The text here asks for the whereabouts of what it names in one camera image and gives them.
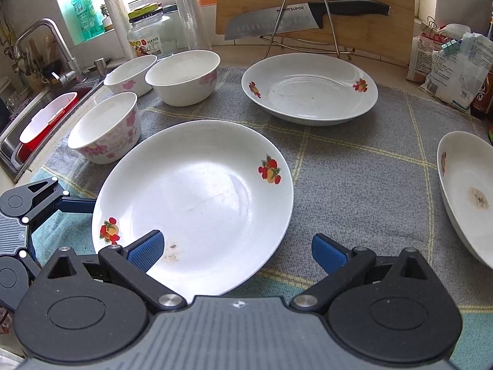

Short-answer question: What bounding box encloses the metal wire rack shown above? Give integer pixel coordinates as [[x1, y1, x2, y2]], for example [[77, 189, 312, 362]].
[[260, 0, 355, 60]]

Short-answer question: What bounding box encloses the red and white food bag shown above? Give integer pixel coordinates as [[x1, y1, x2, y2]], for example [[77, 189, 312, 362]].
[[406, 23, 472, 83]]

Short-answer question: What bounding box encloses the white fruit-print plate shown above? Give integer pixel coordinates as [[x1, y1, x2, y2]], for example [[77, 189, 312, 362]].
[[92, 120, 294, 297], [436, 131, 493, 270], [241, 53, 379, 126]]

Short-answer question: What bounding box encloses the white pink-flower bowl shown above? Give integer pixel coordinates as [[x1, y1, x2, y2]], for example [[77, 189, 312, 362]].
[[103, 55, 158, 98], [145, 50, 221, 106], [67, 92, 140, 164]]

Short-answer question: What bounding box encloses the stack of clear plastic cups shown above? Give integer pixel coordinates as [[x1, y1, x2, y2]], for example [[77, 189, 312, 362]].
[[169, 0, 212, 51]]

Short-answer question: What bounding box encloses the green dish soap bottle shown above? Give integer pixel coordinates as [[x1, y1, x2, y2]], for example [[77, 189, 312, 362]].
[[70, 0, 104, 43]]

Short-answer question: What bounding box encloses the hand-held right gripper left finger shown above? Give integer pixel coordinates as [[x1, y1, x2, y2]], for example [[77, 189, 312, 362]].
[[36, 230, 188, 313]]

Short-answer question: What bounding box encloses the white plastic wrap roll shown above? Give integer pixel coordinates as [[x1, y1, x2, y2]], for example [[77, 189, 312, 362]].
[[101, 0, 132, 56]]

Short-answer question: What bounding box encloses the metal sink faucet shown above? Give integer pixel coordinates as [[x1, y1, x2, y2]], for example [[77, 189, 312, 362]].
[[13, 18, 83, 85]]

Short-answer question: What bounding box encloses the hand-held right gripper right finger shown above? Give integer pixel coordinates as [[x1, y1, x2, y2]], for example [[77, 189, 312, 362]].
[[290, 233, 436, 313]]

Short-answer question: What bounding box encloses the dark soy sauce bottle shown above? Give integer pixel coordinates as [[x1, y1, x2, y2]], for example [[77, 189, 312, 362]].
[[470, 71, 493, 124]]

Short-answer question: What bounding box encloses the white printed food bag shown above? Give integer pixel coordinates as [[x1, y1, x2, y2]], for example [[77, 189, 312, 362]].
[[419, 33, 493, 113]]

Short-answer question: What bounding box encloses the black-handled kitchen knife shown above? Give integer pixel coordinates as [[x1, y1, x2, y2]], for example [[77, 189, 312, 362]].
[[224, 0, 390, 41]]

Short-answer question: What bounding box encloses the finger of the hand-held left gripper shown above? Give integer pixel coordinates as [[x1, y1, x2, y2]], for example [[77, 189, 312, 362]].
[[23, 176, 96, 224], [19, 231, 42, 278]]

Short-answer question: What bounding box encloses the steel kitchen sink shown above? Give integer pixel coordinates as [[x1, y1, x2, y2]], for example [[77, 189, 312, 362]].
[[0, 79, 103, 183]]

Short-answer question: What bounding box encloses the teal bag clip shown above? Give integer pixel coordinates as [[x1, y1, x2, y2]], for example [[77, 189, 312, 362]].
[[440, 39, 464, 56]]

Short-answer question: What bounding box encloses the grey and teal dish mat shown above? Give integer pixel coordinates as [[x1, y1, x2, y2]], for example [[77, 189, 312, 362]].
[[29, 65, 493, 370]]

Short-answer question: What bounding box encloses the glass jar with yellow-green lid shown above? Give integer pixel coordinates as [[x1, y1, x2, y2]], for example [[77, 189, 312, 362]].
[[127, 3, 181, 58]]

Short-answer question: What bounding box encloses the red and white basin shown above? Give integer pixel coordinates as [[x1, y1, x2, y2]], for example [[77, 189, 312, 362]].
[[18, 92, 79, 160]]

